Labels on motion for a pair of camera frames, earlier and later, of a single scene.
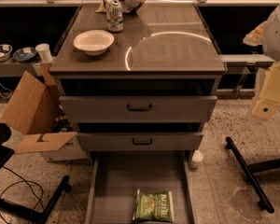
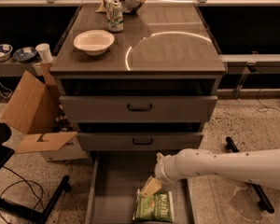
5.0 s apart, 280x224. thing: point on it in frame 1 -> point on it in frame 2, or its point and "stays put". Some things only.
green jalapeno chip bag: [154, 206] stays put
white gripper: [279, 36] -> [162, 170]
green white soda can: [115, 15] stays put
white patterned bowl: [1, 52] stays put
